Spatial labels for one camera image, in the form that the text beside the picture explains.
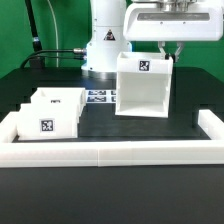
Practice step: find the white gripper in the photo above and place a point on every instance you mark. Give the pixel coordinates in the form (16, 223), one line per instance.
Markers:
(152, 22)

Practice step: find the white drawer cabinet box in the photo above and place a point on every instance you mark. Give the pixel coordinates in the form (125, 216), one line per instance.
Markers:
(143, 84)

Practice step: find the white front drawer tray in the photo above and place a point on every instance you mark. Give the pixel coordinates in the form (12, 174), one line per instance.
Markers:
(47, 121)

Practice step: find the white drawer tray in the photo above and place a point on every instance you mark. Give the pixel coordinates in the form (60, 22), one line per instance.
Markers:
(62, 95)
(47, 121)

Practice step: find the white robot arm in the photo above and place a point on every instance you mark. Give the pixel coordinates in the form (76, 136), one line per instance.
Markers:
(116, 24)

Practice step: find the white rear drawer tray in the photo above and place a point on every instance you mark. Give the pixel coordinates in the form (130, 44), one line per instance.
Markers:
(62, 95)

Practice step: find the fiducial marker sheet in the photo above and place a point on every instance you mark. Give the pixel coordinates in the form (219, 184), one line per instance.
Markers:
(100, 96)

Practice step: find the white u-shaped boundary frame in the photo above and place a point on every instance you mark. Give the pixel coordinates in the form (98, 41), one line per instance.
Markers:
(99, 154)

